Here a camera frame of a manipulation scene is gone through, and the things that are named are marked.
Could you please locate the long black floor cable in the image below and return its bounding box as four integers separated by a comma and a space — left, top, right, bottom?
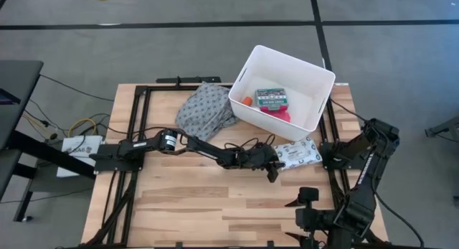
38, 73, 115, 102

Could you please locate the white wipes pack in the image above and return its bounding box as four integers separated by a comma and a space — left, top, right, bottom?
273, 136, 323, 171

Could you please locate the dark screen device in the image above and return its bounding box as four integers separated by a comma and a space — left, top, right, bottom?
0, 88, 22, 106

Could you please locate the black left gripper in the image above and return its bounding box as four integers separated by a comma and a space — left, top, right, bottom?
247, 143, 287, 184

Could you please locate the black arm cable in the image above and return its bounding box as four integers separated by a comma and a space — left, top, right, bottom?
328, 97, 369, 124

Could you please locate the pink round pill organizer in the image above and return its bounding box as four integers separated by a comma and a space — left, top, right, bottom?
263, 108, 292, 123

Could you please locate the black mounting bracket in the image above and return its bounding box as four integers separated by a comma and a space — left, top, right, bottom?
156, 75, 222, 85

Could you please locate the grey furniture leg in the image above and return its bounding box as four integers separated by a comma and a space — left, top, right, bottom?
424, 116, 459, 138

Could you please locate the black aluminium frame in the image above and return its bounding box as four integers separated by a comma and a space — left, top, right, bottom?
80, 84, 390, 249

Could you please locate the grey desk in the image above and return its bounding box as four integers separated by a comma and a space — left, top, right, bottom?
0, 60, 98, 223

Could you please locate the yellow looped cable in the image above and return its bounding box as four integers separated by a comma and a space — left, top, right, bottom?
67, 117, 98, 138

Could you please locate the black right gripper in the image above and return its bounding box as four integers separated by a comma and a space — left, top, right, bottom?
285, 187, 329, 249

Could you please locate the green first aid kit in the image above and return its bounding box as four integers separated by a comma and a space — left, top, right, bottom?
254, 88, 290, 113

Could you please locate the white labelled box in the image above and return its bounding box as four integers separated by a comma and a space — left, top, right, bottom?
56, 134, 105, 179

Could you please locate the white plastic basket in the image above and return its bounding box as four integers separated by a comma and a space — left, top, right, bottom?
228, 44, 336, 142

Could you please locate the grey patterned cloth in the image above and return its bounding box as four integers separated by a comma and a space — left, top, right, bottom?
174, 81, 240, 142

